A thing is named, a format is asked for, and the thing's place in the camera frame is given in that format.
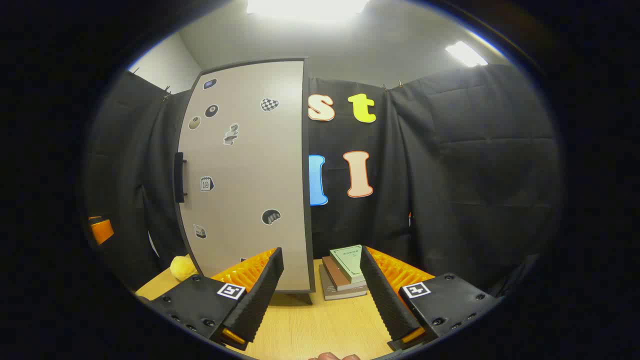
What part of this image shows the grey book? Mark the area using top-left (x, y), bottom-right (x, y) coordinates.
top-left (318, 264), bottom-right (369, 301)

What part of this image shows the yellow plush toy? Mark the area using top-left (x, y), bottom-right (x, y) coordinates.
top-left (169, 255), bottom-right (199, 282)

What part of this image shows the black backdrop cloth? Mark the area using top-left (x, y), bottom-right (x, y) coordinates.
top-left (82, 62), bottom-right (566, 301)

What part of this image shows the large ceiling light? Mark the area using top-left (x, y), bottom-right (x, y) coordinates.
top-left (245, 0), bottom-right (371, 22)

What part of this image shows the small ceiling light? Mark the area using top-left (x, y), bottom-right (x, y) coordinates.
top-left (445, 41), bottom-right (489, 68)

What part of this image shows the grey cabinet door with stickers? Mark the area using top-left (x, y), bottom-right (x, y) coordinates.
top-left (176, 59), bottom-right (307, 293)

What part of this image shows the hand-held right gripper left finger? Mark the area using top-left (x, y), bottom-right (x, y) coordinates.
top-left (142, 246), bottom-right (285, 352)

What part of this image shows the dark grey cabinet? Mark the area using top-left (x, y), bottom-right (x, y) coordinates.
top-left (197, 56), bottom-right (317, 294)

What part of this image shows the black cabinet door handle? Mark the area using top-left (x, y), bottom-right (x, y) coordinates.
top-left (173, 152), bottom-right (188, 204)

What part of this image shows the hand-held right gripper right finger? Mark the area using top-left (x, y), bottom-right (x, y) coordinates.
top-left (359, 245), bottom-right (502, 351)

